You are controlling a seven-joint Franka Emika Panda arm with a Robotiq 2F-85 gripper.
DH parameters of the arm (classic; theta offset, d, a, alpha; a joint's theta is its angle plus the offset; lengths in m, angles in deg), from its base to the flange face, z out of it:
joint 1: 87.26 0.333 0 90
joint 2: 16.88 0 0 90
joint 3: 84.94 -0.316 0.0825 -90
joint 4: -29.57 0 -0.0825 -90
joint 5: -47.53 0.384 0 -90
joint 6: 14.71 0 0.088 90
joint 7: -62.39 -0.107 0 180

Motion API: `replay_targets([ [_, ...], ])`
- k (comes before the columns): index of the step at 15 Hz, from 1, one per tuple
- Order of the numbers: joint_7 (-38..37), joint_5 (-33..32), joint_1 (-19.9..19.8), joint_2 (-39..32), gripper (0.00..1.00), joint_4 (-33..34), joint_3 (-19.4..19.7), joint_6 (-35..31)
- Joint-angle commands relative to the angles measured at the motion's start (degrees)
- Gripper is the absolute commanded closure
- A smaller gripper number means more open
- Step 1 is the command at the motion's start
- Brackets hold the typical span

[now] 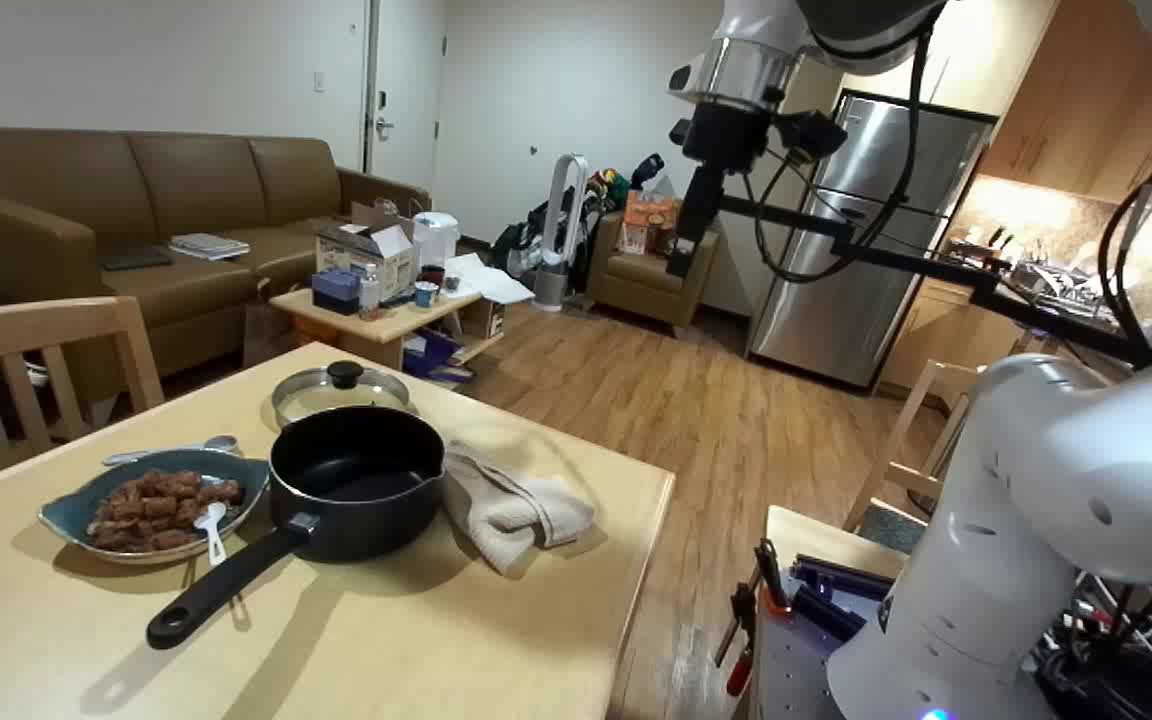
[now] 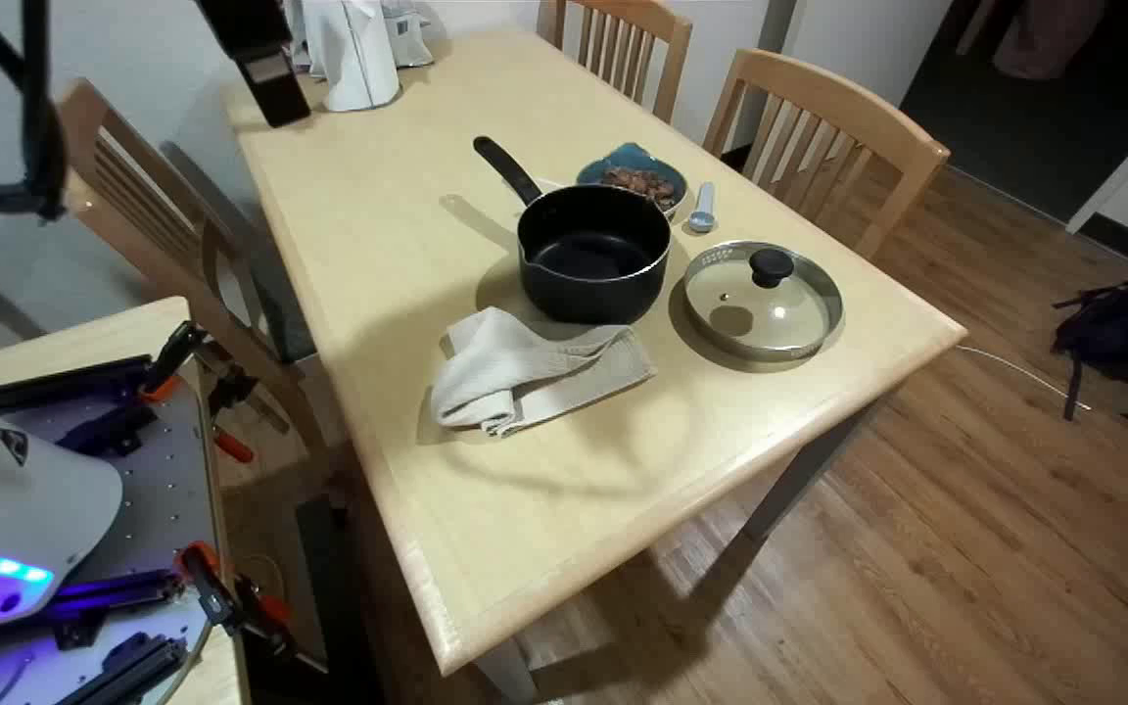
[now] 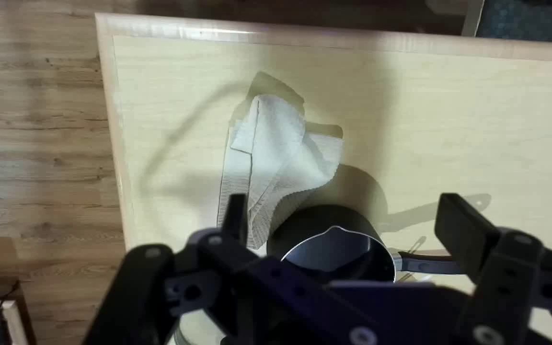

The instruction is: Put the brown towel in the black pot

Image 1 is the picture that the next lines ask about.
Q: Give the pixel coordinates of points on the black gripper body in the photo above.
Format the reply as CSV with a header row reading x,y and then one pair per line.
x,y
728,136

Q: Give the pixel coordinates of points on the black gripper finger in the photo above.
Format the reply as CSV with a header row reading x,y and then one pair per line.
x,y
682,243
712,193

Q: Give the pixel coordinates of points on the white cloth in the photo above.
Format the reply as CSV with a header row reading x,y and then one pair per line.
x,y
495,282
517,506

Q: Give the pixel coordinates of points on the glass pot lid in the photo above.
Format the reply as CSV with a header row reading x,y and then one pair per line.
x,y
336,391

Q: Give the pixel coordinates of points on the orange box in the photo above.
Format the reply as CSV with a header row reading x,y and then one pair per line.
x,y
649,227

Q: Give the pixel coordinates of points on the tan armchair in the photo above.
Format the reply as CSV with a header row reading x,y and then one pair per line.
x,y
649,282

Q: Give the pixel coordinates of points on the white standing fan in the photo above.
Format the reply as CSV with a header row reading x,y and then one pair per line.
x,y
562,212

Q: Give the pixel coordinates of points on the stainless steel refrigerator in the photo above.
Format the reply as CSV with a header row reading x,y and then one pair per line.
x,y
859,255

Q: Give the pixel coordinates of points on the pile of dark bags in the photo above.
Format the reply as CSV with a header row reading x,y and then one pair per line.
x,y
517,246

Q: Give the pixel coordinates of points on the black horizontal bar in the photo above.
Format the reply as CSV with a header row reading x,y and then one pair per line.
x,y
923,263

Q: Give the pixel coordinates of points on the white jug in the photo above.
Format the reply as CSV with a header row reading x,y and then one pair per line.
x,y
433,239

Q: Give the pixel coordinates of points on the wooden slatted dining chair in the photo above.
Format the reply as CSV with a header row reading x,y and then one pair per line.
x,y
923,443
19,343

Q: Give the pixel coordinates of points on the white cardboard box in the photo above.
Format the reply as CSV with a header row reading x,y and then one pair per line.
x,y
368,258

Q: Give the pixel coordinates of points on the white door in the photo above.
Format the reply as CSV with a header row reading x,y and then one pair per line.
x,y
404,80

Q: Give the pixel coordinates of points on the small wooden robot table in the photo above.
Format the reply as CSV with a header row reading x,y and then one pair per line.
x,y
817,541

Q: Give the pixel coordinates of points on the wooden coffee table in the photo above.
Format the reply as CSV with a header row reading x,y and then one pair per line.
x,y
360,320

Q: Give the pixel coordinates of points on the blue box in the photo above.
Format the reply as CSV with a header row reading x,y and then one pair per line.
x,y
332,289

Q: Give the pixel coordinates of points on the wooden kitchen cabinet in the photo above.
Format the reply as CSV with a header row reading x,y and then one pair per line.
x,y
1096,94

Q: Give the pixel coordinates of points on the stack of papers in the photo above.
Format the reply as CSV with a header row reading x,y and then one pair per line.
x,y
208,246

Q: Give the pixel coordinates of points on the small clear bottle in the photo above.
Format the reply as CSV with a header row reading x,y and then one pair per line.
x,y
214,525

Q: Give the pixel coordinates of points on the brown sofa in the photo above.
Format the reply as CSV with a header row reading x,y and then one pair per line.
x,y
97,200

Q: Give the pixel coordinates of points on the brown food pieces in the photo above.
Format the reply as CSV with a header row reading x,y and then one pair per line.
x,y
149,511

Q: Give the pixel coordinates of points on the teal plate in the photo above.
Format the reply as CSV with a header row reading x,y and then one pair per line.
x,y
71,513

